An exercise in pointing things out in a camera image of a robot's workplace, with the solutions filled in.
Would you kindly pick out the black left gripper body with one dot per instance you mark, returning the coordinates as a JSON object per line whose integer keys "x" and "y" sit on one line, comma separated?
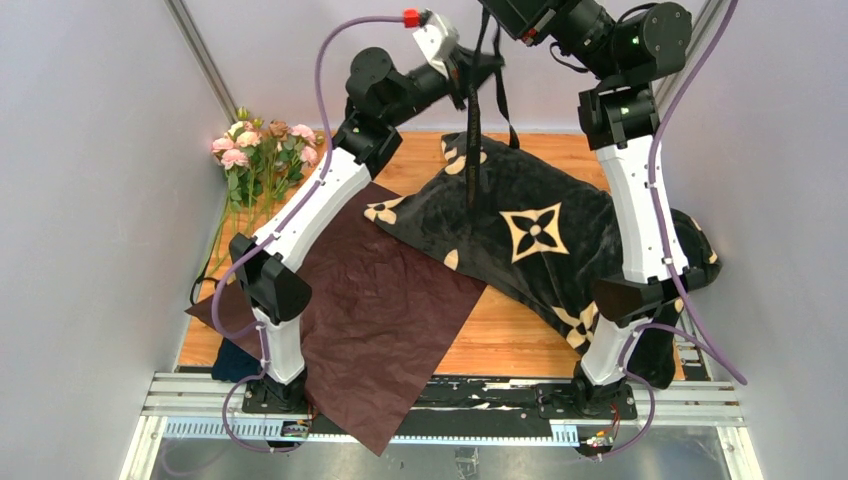
{"x": 458, "y": 87}

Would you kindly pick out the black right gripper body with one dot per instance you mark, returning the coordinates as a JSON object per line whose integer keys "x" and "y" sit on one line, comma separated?
{"x": 538, "y": 20}

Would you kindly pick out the black floral plush blanket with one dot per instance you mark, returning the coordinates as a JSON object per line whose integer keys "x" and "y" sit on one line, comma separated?
{"x": 546, "y": 238}

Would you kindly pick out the pink fake flower bouquet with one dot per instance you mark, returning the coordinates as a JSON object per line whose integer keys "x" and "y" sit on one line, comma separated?
{"x": 260, "y": 163}

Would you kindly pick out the dark red wrapping paper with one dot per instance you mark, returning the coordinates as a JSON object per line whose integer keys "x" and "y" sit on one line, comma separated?
{"x": 381, "y": 318}

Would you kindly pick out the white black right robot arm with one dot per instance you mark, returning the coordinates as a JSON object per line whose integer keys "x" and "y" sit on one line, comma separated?
{"x": 621, "y": 121}

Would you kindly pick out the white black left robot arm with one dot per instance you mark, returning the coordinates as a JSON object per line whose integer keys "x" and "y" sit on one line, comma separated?
{"x": 380, "y": 98}

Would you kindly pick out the navy blue cloth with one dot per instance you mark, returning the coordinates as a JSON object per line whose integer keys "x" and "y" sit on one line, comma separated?
{"x": 232, "y": 363}

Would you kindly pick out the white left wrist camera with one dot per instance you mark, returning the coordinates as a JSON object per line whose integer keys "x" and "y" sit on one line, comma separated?
{"x": 436, "y": 37}

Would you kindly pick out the aluminium frame rail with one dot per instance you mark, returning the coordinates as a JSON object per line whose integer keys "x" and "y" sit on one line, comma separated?
{"x": 188, "y": 405}

